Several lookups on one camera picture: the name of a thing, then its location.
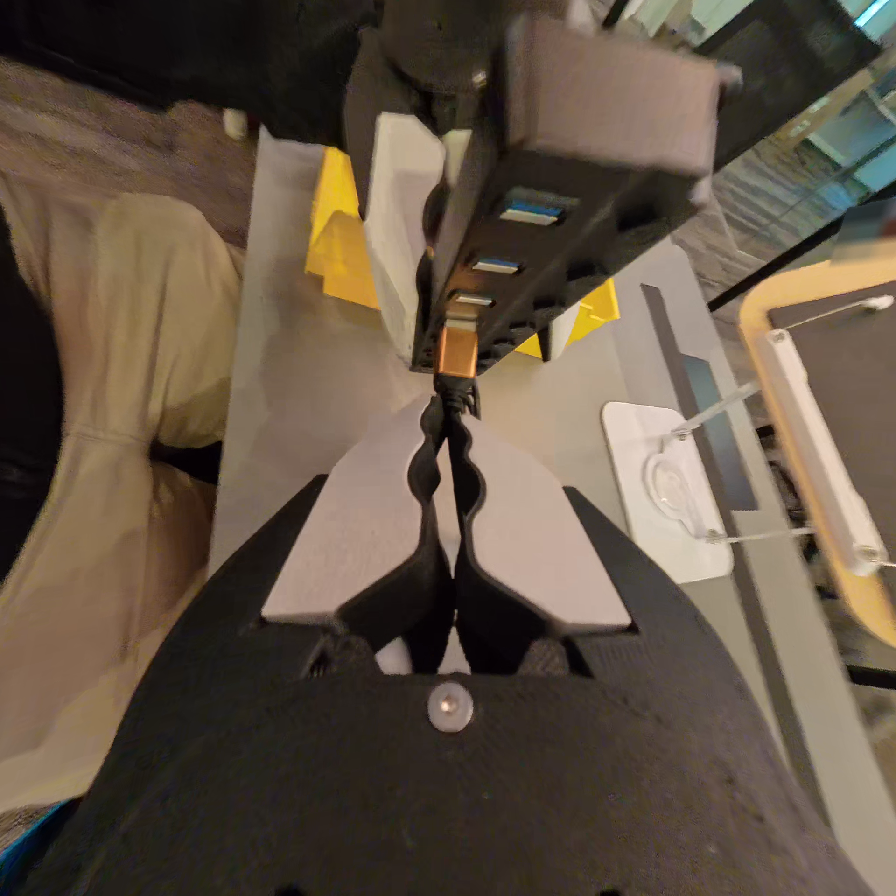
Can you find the white board bracket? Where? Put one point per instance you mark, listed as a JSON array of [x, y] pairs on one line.
[[819, 448]]

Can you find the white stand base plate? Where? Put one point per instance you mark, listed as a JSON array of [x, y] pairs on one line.
[[672, 483]]

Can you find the clear acrylic support rod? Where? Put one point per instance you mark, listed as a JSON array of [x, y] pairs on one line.
[[763, 535], [721, 409]]

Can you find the yellow plastic bin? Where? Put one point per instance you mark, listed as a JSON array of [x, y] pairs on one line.
[[343, 259]]

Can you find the black usb hub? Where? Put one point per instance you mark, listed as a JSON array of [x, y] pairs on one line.
[[560, 238]]

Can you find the person's beige clothing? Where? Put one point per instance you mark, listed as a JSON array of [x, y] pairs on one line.
[[140, 350]]

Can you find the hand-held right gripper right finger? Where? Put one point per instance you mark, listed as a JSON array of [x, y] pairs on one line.
[[539, 546]]

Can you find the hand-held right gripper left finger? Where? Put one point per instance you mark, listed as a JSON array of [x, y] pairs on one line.
[[357, 532]]

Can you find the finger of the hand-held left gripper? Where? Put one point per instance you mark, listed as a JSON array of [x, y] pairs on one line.
[[560, 336], [395, 245]]

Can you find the wooden-framed dark board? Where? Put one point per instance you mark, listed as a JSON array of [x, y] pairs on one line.
[[847, 392]]

